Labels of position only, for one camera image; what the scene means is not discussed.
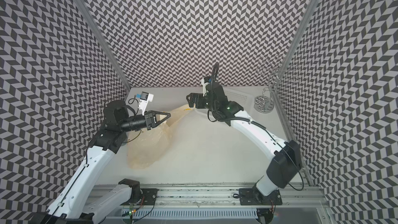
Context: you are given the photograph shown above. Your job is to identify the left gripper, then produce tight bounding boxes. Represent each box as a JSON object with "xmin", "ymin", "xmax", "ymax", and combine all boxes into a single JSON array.
[{"xmin": 120, "ymin": 110, "xmax": 171, "ymax": 133}]

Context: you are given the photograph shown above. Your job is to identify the banana print plastic bag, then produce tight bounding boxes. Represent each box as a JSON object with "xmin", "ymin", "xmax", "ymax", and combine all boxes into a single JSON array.
[{"xmin": 126, "ymin": 105, "xmax": 194, "ymax": 170}]

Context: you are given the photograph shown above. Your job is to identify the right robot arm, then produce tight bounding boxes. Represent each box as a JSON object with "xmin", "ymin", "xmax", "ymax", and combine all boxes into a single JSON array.
[{"xmin": 186, "ymin": 82, "xmax": 302, "ymax": 205}]

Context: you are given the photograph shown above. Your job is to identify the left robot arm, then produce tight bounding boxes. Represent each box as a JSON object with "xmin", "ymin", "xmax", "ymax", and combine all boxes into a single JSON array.
[{"xmin": 29, "ymin": 100, "xmax": 171, "ymax": 224}]

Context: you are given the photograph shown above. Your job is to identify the white plastic basket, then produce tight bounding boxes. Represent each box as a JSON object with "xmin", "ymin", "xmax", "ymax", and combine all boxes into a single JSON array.
[{"xmin": 194, "ymin": 84, "xmax": 256, "ymax": 128}]

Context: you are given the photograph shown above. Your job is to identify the white vent grille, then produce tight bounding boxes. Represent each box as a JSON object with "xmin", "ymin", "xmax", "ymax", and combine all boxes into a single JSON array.
[{"xmin": 132, "ymin": 208, "xmax": 258, "ymax": 220}]

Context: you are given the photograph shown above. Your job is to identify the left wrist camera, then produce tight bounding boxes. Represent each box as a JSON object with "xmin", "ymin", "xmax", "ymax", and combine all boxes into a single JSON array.
[{"xmin": 136, "ymin": 92, "xmax": 154, "ymax": 116}]

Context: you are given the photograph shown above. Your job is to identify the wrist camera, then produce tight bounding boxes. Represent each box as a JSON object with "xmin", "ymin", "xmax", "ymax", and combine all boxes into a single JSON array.
[
  {"xmin": 136, "ymin": 92, "xmax": 154, "ymax": 116},
  {"xmin": 201, "ymin": 76, "xmax": 220, "ymax": 96}
]

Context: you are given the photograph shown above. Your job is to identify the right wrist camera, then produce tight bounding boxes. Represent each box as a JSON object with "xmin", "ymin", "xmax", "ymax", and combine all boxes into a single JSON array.
[{"xmin": 201, "ymin": 76, "xmax": 220, "ymax": 96}]

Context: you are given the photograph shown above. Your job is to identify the metal wire cup rack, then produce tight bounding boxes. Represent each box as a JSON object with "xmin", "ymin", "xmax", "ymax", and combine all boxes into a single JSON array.
[{"xmin": 254, "ymin": 55, "xmax": 299, "ymax": 114}]

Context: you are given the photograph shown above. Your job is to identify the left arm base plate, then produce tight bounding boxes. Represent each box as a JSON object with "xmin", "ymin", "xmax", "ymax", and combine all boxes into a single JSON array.
[{"xmin": 123, "ymin": 188, "xmax": 159, "ymax": 206}]

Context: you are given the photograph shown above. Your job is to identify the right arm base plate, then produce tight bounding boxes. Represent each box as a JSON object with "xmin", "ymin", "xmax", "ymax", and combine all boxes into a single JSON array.
[{"xmin": 238, "ymin": 187, "xmax": 283, "ymax": 206}]

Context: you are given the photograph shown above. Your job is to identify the aluminium mounting rail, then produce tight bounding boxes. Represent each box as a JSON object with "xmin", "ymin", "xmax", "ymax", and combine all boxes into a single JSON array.
[{"xmin": 141, "ymin": 183, "xmax": 329, "ymax": 208}]

